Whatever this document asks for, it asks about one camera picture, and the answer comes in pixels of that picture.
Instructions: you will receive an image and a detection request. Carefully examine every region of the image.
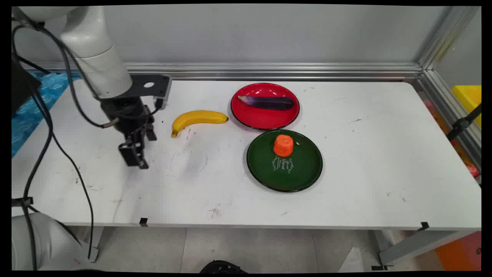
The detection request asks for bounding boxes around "long aluminium frame rail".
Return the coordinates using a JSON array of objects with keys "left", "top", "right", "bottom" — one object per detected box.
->
[{"left": 19, "top": 62, "right": 423, "bottom": 82}]

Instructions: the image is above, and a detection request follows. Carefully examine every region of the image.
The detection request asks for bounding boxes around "blue plastic sheet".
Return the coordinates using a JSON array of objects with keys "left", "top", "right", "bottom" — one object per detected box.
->
[{"left": 12, "top": 72, "right": 82, "bottom": 157}]

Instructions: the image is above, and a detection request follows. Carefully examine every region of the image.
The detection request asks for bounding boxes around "grey slanted table leg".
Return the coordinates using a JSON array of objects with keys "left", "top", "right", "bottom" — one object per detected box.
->
[{"left": 372, "top": 230, "right": 474, "bottom": 270}]

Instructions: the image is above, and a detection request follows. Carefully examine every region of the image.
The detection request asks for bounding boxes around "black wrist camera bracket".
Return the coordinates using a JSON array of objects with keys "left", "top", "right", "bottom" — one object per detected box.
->
[{"left": 130, "top": 74, "right": 172, "bottom": 110}]

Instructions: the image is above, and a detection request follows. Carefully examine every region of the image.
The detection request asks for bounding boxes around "purple eggplant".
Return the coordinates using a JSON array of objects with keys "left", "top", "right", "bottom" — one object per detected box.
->
[{"left": 238, "top": 95, "right": 295, "bottom": 111}]

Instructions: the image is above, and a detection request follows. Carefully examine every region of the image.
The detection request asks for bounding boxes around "black cable with metal plug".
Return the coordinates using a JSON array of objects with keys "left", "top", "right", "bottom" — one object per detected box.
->
[{"left": 12, "top": 17, "right": 120, "bottom": 129}]

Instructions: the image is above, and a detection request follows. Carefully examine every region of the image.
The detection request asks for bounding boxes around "green round plate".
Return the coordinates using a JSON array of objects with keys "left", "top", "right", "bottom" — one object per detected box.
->
[{"left": 246, "top": 129, "right": 323, "bottom": 193}]

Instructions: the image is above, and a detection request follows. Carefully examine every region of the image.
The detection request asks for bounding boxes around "yellow banana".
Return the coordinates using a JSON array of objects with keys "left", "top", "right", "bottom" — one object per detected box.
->
[{"left": 171, "top": 110, "right": 229, "bottom": 138}]

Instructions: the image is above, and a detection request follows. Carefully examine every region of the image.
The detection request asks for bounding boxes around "aluminium frame post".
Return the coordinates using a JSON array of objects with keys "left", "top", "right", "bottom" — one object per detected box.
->
[{"left": 417, "top": 6, "right": 481, "bottom": 70}]

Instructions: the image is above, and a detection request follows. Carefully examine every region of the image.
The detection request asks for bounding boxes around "orange box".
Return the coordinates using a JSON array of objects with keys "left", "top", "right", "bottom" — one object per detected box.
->
[{"left": 434, "top": 231, "right": 482, "bottom": 271}]

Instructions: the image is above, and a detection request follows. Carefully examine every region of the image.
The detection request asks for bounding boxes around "yellow plastic box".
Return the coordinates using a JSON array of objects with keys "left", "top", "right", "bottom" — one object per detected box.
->
[{"left": 451, "top": 85, "right": 482, "bottom": 128}]

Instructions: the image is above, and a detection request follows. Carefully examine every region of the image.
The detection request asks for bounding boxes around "red round plate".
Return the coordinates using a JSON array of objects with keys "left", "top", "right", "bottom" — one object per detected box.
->
[{"left": 230, "top": 82, "right": 301, "bottom": 130}]

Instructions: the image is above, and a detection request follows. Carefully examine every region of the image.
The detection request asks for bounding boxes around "black object on floor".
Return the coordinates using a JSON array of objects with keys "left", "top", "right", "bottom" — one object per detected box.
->
[{"left": 200, "top": 260, "right": 249, "bottom": 274}]

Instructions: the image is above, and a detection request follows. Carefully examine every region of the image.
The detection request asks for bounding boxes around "short aluminium frame rail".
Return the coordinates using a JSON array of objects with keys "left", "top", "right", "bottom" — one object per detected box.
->
[{"left": 413, "top": 69, "right": 482, "bottom": 172}]

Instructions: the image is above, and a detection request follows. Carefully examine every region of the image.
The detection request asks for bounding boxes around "long black cable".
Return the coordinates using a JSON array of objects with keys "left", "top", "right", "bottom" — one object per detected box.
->
[{"left": 12, "top": 54, "right": 162, "bottom": 270}]

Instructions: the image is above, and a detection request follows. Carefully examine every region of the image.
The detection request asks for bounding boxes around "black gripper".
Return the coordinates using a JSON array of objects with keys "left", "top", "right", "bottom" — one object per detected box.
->
[{"left": 101, "top": 96, "right": 157, "bottom": 170}]

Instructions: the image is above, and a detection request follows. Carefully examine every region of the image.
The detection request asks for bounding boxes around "white table leg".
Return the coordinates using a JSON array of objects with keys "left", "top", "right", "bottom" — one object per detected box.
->
[{"left": 81, "top": 226, "right": 106, "bottom": 263}]

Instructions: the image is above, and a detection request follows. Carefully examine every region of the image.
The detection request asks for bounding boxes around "orange carrot piece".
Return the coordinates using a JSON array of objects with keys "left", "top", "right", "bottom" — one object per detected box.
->
[{"left": 273, "top": 134, "right": 294, "bottom": 157}]

